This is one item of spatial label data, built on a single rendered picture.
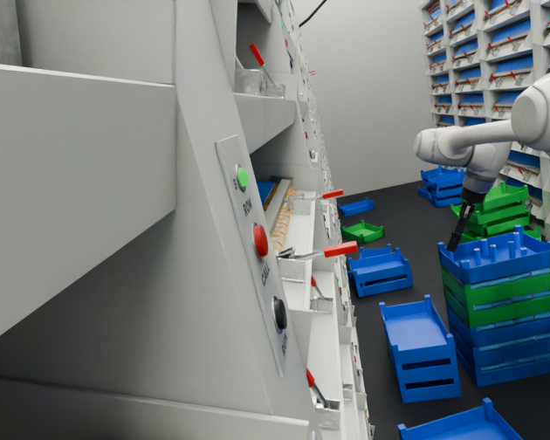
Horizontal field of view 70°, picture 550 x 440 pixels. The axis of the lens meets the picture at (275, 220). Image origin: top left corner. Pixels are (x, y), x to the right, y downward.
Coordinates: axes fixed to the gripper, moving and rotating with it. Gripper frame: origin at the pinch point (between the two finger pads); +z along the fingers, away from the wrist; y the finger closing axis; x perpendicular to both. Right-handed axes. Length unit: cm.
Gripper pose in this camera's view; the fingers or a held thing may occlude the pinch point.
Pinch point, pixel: (454, 241)
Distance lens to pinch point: 153.9
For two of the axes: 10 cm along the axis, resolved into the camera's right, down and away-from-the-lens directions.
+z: -1.4, 8.8, 4.6
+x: -8.6, -3.4, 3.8
